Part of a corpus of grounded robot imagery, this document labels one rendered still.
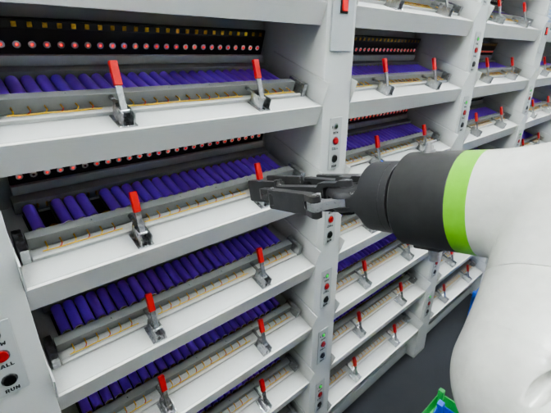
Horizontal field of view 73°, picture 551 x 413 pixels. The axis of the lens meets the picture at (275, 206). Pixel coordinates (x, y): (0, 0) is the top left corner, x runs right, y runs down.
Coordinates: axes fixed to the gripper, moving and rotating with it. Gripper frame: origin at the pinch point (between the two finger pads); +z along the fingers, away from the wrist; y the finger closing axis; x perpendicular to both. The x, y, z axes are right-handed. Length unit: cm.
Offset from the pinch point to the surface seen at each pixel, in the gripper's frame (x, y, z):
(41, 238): -3.3, -25.9, 26.1
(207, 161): 2.4, 9.7, 34.2
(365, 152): -3, 57, 26
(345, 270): -41, 54, 35
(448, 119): 1, 100, 21
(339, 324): -61, 52, 39
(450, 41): 27, 100, 20
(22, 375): -21.7, -33.3, 23.2
